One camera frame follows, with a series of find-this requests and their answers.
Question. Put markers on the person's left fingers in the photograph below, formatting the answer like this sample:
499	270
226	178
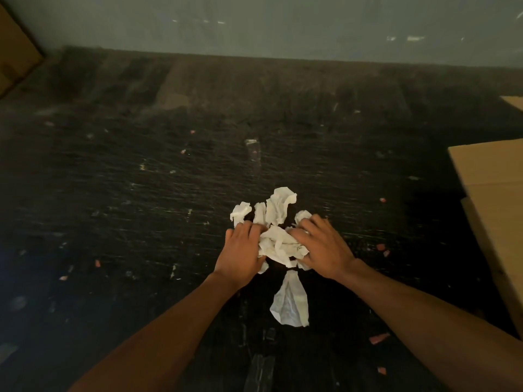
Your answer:
245	229

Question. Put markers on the small cardboard piece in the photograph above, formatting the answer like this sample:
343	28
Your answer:
515	102

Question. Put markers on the person's left hand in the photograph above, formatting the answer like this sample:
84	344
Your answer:
237	257

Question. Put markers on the person's right hand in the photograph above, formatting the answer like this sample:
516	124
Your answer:
327	253

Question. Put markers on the large brown cardboard box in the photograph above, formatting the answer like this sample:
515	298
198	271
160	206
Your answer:
496	208

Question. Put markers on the brown cardboard sheet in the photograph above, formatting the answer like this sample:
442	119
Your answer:
14	53

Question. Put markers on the white paper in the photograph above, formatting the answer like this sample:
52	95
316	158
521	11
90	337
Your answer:
280	244

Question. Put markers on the person's left forearm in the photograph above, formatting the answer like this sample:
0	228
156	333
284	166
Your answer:
163	342

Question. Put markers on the person's right fingers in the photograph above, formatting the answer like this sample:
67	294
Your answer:
311	230

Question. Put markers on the person's right forearm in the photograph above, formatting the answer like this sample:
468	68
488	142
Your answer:
425	330

